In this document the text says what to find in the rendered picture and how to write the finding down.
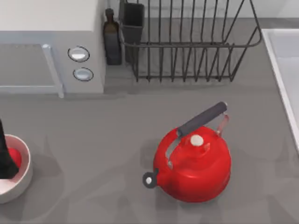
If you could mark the large microwave knob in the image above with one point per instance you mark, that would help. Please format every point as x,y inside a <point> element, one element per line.
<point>78,53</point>

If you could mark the pale microwave oven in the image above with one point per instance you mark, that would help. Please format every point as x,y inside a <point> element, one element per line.
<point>77,18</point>

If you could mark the red ball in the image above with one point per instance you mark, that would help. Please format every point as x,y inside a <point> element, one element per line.
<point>16,157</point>

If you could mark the microwave oven door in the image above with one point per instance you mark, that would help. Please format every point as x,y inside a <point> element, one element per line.
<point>21,67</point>

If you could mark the dark glass bottle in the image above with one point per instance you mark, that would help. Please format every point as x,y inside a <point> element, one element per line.
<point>112,42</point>

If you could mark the white bowl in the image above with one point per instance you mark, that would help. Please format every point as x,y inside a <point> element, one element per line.
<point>21,179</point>

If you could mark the dark grey cutlery holder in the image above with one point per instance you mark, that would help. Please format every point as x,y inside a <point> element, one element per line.
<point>132,25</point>

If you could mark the red kettle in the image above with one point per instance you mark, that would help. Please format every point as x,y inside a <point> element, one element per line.
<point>194,168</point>

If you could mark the small microwave knob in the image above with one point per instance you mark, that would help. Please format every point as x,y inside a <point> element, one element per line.
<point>83,74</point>

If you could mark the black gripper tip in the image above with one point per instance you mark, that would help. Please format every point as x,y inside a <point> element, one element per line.
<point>5,158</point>

